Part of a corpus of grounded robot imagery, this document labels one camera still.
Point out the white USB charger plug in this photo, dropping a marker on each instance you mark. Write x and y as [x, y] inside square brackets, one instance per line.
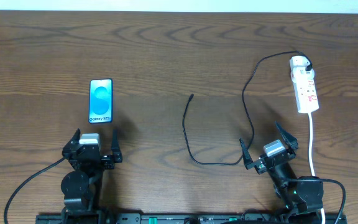
[300, 74]

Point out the blue Galaxy smartphone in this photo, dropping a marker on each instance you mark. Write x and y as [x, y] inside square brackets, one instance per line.
[100, 101]

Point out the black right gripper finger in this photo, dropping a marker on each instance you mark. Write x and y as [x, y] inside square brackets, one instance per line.
[245, 155]
[289, 139]

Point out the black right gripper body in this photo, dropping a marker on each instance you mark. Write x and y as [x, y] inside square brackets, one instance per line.
[272, 160]

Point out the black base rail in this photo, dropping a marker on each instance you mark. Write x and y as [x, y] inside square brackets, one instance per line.
[136, 218]

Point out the white power strip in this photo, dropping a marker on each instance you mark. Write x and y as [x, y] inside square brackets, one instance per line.
[305, 92]

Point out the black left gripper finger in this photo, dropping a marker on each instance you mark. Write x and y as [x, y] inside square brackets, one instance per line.
[115, 149]
[75, 138]

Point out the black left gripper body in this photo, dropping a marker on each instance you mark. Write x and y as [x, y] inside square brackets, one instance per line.
[91, 157]

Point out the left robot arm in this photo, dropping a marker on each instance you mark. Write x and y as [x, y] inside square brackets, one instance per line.
[82, 186]

